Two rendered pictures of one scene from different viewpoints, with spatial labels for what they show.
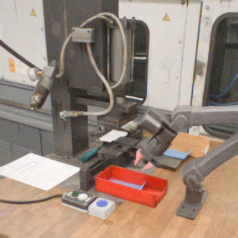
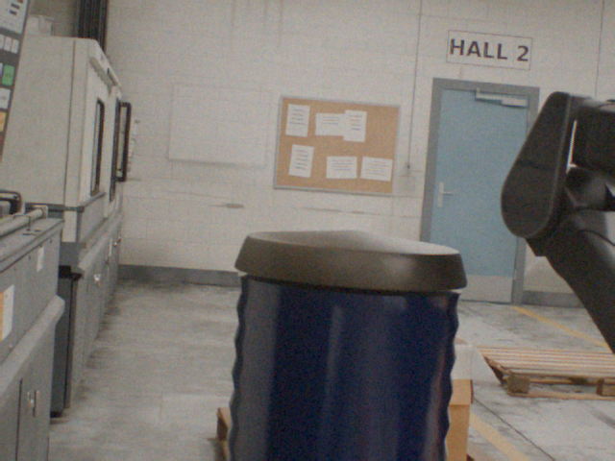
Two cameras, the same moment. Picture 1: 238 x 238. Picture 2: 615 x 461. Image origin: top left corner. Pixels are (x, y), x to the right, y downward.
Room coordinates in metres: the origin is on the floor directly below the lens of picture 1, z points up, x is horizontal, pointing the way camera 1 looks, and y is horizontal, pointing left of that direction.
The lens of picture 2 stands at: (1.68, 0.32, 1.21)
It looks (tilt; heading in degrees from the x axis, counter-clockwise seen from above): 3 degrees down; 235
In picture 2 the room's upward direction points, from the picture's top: 4 degrees clockwise
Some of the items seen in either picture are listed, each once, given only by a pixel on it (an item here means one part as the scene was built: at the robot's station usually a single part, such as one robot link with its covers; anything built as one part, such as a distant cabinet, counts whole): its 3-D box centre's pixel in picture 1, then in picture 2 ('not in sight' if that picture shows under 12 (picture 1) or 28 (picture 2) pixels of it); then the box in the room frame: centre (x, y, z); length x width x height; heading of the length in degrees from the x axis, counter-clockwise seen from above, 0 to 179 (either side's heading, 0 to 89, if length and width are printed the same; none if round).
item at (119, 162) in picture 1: (119, 154); not in sight; (1.28, 0.13, 0.94); 0.20 x 0.10 x 0.07; 157
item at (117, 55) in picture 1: (119, 57); not in sight; (1.27, 0.13, 1.37); 0.11 x 0.09 x 0.30; 157
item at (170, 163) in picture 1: (166, 158); not in sight; (1.32, -0.09, 0.91); 0.17 x 0.16 x 0.02; 157
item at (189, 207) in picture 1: (193, 194); not in sight; (0.97, -0.17, 0.94); 0.20 x 0.07 x 0.08; 157
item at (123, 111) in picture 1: (103, 90); not in sight; (1.29, 0.20, 1.22); 0.26 x 0.18 x 0.30; 67
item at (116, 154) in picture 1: (119, 145); not in sight; (1.28, 0.13, 0.98); 0.20 x 0.10 x 0.01; 157
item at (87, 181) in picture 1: (87, 176); not in sight; (1.05, 0.23, 0.95); 0.06 x 0.03 x 0.09; 157
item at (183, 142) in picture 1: (181, 143); not in sight; (1.46, -0.17, 0.93); 0.25 x 0.13 x 0.08; 67
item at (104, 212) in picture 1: (101, 211); not in sight; (0.89, 0.15, 0.90); 0.07 x 0.07 x 0.06; 67
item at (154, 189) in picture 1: (131, 185); not in sight; (1.03, 0.06, 0.93); 0.25 x 0.12 x 0.06; 67
